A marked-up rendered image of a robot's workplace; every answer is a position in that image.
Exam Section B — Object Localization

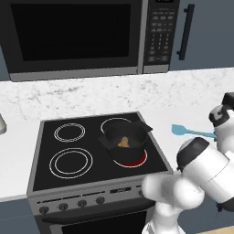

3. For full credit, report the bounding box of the orange sweet potato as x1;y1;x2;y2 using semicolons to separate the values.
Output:
117;136;131;148

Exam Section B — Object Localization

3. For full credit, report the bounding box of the black cooking pot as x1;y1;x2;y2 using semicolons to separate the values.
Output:
97;119;154;165

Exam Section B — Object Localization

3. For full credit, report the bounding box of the blue spatula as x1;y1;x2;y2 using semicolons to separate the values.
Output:
171;123;216;139

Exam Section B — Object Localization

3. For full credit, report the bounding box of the black glass hob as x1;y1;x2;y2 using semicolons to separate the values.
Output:
26;111;175;198

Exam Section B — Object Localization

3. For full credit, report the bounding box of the black and silver microwave oven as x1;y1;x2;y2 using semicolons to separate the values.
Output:
0;0;181;82

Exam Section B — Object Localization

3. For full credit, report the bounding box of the grey rounded object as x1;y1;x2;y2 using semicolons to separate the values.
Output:
0;113;7;136

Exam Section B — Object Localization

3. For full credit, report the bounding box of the blue-grey base cupboard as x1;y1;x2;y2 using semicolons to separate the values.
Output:
181;204;234;234
0;197;38;234

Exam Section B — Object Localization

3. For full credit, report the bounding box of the black oven door handle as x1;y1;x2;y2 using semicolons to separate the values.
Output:
41;205;157;225

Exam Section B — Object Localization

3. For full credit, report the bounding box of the black cupboard door handle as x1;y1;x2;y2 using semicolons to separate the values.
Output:
175;3;197;61

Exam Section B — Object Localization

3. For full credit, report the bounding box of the blue-grey wall cupboard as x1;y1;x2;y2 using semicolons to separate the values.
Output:
0;45;12;82

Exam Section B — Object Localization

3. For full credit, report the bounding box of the blue-grey wall cupboard door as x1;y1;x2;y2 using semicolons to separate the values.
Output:
168;0;234;72

